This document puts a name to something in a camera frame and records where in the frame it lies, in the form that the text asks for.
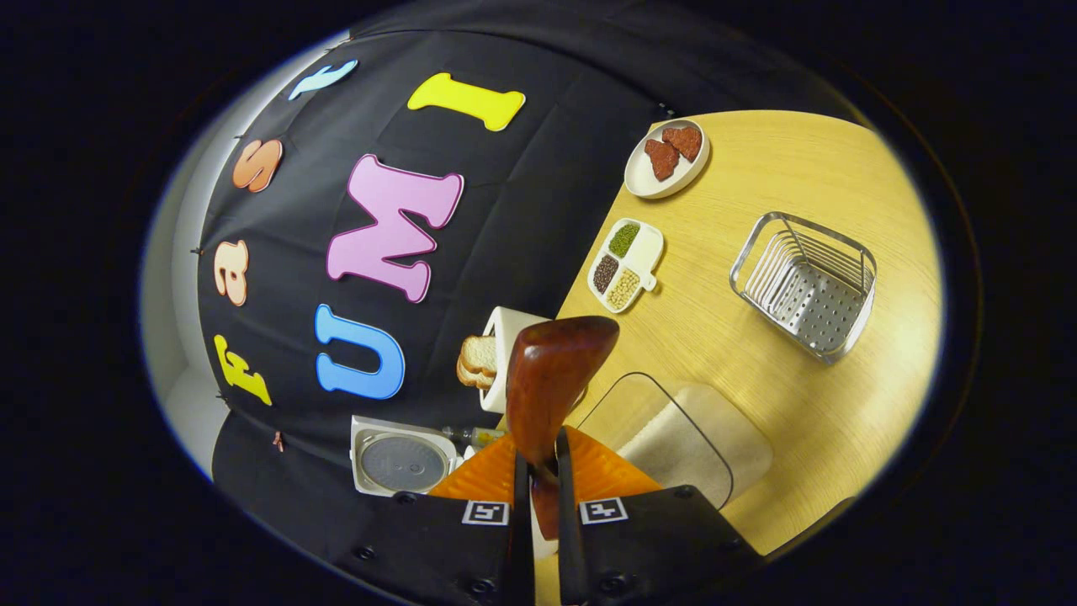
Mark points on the round white plate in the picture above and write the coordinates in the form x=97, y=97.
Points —
x=644, y=185

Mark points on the black backdrop cloth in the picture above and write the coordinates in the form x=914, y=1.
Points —
x=522, y=194

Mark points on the clear plastic tray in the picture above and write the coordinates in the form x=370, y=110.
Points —
x=623, y=404

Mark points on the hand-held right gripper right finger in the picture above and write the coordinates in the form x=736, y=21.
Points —
x=568, y=555

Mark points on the white rice cooker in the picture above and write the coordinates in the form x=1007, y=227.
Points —
x=404, y=459

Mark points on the white toaster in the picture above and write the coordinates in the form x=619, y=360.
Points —
x=505, y=328

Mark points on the red meat slice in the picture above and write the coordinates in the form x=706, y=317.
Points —
x=683, y=141
x=662, y=160

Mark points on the brown wooden spoon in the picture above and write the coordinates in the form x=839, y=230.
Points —
x=551, y=379

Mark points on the small glass bottle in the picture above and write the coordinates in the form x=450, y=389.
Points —
x=471, y=436

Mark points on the divided white grain dish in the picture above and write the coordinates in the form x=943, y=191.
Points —
x=644, y=252

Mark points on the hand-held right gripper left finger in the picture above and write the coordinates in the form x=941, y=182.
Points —
x=522, y=547

